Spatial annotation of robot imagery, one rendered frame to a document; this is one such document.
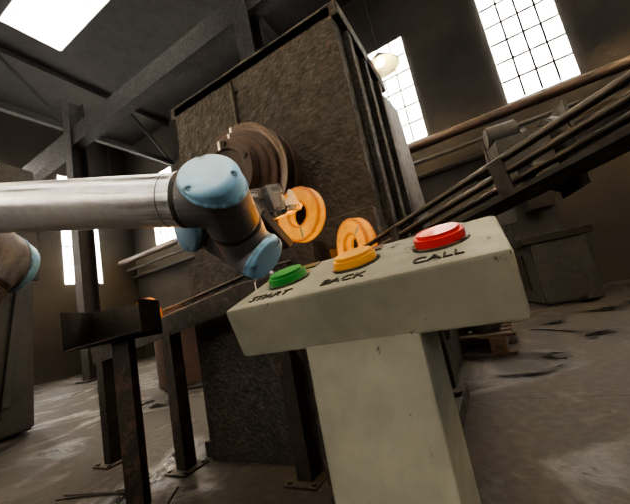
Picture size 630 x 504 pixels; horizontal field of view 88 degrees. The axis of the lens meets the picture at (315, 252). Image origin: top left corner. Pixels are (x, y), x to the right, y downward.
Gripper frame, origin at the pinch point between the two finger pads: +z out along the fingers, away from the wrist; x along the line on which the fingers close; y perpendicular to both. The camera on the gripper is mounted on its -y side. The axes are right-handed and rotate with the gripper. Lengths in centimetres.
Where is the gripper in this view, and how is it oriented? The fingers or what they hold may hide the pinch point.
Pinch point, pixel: (299, 208)
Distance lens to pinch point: 92.6
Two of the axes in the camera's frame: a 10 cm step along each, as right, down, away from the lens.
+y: -3.5, -9.3, -0.8
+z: 5.5, -2.7, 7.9
